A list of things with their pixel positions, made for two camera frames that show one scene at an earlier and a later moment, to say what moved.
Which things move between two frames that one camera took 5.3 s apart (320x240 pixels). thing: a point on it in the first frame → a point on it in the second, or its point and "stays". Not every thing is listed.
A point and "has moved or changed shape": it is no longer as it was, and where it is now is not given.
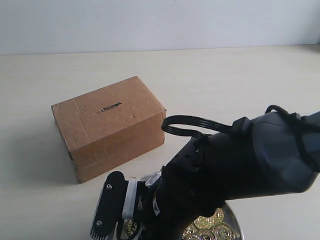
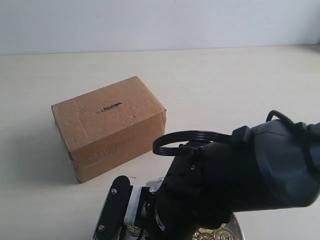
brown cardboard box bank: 107,129 stays
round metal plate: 229,218 stays
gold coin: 131,226 has moved or changed shape
